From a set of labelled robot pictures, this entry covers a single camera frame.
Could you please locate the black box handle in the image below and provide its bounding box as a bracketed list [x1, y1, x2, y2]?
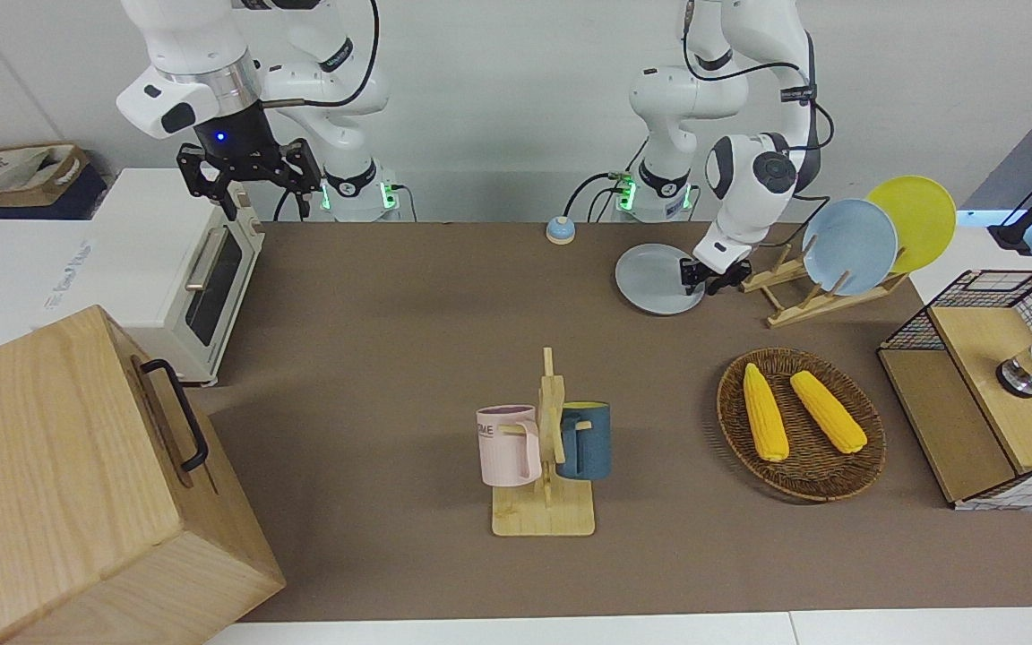
[140, 358, 211, 474]

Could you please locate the brown table mat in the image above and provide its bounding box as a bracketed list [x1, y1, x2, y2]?
[185, 221, 1032, 624]

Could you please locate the pink mug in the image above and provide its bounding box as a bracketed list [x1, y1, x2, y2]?
[476, 405, 543, 488]

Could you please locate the dark blue mug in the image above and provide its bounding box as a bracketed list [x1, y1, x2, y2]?
[556, 400, 613, 482]

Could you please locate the wire grid wooden shelf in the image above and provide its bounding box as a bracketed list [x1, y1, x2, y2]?
[876, 269, 1032, 512]

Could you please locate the wooden dish rack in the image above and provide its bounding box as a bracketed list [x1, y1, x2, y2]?
[739, 244, 910, 330]

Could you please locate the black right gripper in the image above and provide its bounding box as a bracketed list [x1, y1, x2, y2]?
[176, 104, 323, 221]

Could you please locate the light blue plate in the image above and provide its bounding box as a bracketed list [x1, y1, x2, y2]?
[801, 198, 900, 298]

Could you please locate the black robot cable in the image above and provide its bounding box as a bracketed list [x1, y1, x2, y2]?
[682, 0, 837, 194]
[260, 0, 382, 111]

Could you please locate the gray plate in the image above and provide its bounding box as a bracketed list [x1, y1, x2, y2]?
[615, 243, 708, 316]

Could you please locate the wooden box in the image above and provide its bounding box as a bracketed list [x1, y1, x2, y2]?
[0, 305, 288, 645]

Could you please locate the yellow plate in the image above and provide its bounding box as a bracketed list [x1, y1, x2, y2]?
[864, 175, 959, 276]

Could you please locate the cardboard box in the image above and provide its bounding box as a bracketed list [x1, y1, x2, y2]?
[0, 142, 92, 212]

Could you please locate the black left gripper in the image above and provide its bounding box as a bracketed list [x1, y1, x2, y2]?
[679, 256, 753, 297]

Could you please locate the wooden mug rack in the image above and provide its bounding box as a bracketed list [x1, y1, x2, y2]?
[491, 347, 598, 538]

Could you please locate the white toaster oven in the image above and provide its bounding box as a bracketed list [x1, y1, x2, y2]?
[37, 167, 268, 389]

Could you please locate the yellow corn cob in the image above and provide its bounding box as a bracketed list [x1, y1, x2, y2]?
[789, 369, 870, 456]
[742, 362, 791, 464]

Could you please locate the brown wicker basket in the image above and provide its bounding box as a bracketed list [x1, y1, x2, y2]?
[717, 347, 888, 503]

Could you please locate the black base cable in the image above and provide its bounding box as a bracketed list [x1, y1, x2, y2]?
[564, 168, 644, 224]

